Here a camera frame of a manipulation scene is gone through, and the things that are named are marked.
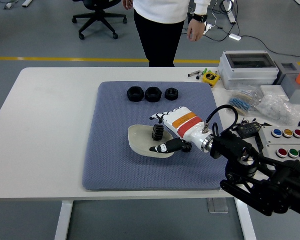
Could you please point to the white flat box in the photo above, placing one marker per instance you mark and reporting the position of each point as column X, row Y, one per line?
column 272, row 90

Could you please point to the black digital display module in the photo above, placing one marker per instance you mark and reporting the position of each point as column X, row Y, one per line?
column 250, row 130

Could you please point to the bag of resistors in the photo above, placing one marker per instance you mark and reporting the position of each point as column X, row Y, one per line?
column 240, row 100

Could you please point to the person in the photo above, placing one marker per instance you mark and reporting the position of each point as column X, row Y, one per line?
column 159, row 37

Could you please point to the white square plate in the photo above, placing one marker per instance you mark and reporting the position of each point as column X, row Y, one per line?
column 139, row 140

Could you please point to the large black hex nut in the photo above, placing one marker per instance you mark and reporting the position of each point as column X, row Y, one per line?
column 149, row 98
column 132, row 96

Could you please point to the small black hex nut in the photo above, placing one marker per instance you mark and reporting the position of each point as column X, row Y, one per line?
column 168, row 97

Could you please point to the white table leg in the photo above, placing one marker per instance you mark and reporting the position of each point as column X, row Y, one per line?
column 63, row 220
column 247, row 225

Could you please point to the grey electrical enclosure box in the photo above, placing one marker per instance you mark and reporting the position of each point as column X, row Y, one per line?
column 240, row 75

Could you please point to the blue-grey quilted mat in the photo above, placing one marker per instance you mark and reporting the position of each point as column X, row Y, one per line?
column 109, row 150

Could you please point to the grey floor plate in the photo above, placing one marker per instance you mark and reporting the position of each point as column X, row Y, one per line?
column 217, row 205

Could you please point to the large black gear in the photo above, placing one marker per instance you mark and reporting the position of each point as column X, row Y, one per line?
column 157, row 132

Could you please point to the dark grey recessed block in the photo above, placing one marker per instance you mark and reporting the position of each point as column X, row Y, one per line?
column 281, row 77

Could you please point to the person's right hand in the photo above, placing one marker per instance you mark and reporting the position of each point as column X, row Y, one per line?
column 127, row 3

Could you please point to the grey push-button control panel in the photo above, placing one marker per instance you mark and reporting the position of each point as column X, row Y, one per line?
column 267, row 137

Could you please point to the black office chair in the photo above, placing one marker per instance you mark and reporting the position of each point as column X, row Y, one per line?
column 99, row 15

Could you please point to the black white marker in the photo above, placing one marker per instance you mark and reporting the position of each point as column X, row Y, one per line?
column 199, row 76

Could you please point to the white power adapter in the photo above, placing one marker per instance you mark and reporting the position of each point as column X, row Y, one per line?
column 235, row 37

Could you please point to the black wristwatch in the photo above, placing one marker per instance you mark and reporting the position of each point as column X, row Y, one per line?
column 201, row 18

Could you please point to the yellow tape measure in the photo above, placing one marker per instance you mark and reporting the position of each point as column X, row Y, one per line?
column 210, row 78

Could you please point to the person's left hand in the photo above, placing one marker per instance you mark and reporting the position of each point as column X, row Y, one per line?
column 196, row 30

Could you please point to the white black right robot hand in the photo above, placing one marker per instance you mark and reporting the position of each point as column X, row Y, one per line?
column 184, row 122

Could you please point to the clear plastic parts bag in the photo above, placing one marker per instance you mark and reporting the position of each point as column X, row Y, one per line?
column 277, row 107

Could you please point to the grey floor device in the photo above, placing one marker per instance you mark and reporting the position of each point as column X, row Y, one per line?
column 9, row 5

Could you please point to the silver black marker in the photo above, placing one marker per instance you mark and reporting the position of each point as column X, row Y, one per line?
column 194, row 73

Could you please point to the white power strip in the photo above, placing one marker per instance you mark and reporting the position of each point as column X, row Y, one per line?
column 208, row 26

